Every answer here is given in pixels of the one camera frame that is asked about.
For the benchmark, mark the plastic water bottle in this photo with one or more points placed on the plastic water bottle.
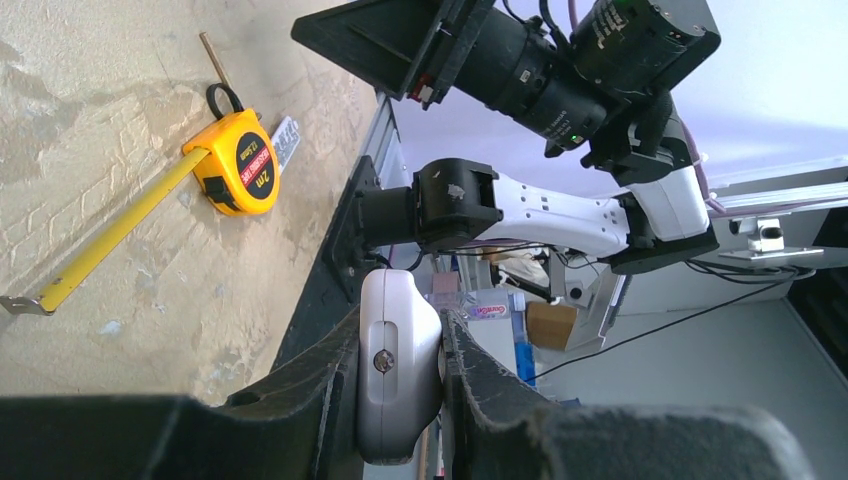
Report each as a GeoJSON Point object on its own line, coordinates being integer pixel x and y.
{"type": "Point", "coordinates": [477, 305]}

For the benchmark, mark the large hex key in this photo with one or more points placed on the large hex key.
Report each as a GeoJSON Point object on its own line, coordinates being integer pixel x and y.
{"type": "Point", "coordinates": [214, 59]}

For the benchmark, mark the yellow tape measure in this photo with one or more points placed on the yellow tape measure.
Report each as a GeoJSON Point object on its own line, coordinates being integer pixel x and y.
{"type": "Point", "coordinates": [235, 164]}

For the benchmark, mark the remote battery cover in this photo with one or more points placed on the remote battery cover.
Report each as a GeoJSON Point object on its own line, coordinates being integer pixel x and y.
{"type": "Point", "coordinates": [285, 140]}

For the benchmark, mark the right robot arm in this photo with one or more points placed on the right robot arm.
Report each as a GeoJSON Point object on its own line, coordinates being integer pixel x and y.
{"type": "Point", "coordinates": [605, 168]}

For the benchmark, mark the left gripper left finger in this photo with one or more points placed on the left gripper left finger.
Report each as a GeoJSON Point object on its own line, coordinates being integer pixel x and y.
{"type": "Point", "coordinates": [296, 423]}

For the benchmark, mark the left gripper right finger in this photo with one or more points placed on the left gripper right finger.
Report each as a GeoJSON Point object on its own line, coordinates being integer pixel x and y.
{"type": "Point", "coordinates": [497, 427]}

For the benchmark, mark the white remote control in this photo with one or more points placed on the white remote control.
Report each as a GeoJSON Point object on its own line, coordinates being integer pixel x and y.
{"type": "Point", "coordinates": [399, 390]}

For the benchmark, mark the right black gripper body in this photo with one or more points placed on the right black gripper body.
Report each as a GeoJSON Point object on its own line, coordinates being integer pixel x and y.
{"type": "Point", "coordinates": [404, 48]}

